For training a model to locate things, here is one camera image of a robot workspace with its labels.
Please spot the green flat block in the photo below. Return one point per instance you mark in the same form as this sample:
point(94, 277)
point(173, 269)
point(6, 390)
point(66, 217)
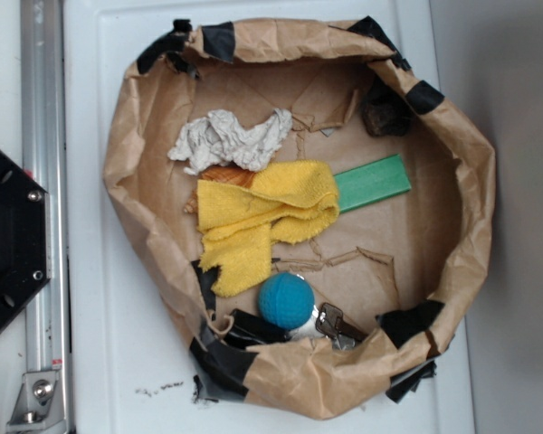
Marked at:
point(372, 183)

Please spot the yellow cloth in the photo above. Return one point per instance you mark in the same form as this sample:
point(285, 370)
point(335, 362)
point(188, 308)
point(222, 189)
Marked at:
point(287, 202)

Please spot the orange wooden object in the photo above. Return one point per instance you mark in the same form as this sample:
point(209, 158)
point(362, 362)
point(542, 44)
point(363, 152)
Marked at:
point(231, 174)

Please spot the blue ball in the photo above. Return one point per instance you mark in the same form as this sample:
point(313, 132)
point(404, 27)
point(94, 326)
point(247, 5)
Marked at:
point(286, 300)

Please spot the crumpled white paper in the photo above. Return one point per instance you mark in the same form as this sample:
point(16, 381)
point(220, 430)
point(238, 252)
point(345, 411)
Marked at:
point(219, 139)

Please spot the white ball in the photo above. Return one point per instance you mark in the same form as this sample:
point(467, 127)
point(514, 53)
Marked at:
point(308, 330)

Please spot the brown paper bag bin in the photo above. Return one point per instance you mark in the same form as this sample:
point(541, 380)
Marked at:
point(404, 270)

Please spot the dark brown rock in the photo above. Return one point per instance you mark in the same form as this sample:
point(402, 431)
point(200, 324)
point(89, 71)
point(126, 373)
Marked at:
point(385, 113)

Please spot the white tray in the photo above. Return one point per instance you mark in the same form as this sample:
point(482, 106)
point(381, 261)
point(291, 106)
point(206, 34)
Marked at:
point(132, 372)

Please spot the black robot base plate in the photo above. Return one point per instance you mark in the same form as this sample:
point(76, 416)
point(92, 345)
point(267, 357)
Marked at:
point(24, 263)

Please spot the aluminium rail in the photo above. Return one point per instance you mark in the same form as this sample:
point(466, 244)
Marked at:
point(48, 332)

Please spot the metal corner bracket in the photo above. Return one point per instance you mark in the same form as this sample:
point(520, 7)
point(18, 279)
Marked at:
point(39, 406)

